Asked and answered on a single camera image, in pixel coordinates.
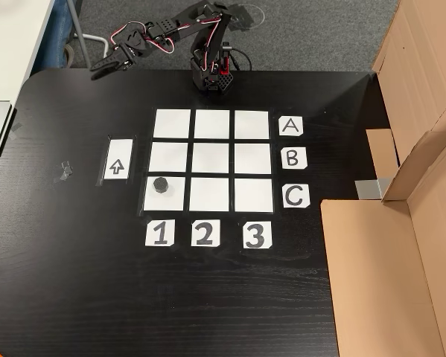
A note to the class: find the black round token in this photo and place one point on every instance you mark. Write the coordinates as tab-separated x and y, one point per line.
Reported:
161	185

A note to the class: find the blank white paper square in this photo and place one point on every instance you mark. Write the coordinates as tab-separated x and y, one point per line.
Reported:
210	157
254	195
170	204
172	123
253	158
209	195
211	124
251	124
168	157

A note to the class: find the white metal table leg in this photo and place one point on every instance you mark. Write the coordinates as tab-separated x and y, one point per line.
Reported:
77	29

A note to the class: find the person's leg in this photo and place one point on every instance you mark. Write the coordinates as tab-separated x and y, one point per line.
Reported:
60	33

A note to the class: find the white sheet with arrow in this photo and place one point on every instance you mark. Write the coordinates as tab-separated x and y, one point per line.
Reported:
117	160

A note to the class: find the white table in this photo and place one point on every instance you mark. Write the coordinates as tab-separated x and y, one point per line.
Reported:
10	44

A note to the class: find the flat grey tape piece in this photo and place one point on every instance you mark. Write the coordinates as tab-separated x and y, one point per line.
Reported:
16	130

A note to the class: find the crumpled grey tape piece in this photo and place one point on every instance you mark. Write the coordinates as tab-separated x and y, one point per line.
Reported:
64	171

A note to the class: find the dark floor tape patch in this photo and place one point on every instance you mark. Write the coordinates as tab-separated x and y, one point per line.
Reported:
245	16

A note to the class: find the white sheet with number 1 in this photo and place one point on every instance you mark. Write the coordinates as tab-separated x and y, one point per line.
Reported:
159	233

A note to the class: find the white sheet with letter A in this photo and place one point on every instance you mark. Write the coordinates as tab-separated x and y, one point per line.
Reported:
290	126

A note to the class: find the white sheet with number 2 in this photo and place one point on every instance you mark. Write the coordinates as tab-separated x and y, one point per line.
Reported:
205	233

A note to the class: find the white sheet with letter B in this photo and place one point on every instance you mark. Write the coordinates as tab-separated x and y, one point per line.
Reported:
294	158

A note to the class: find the white sheet with number 3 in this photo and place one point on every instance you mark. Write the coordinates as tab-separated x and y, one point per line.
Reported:
257	234

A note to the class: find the white sheet with letter C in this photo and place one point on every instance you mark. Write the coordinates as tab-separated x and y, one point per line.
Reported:
296	196

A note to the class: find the large brown cardboard box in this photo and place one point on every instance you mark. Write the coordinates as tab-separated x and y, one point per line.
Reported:
375	279
423	56

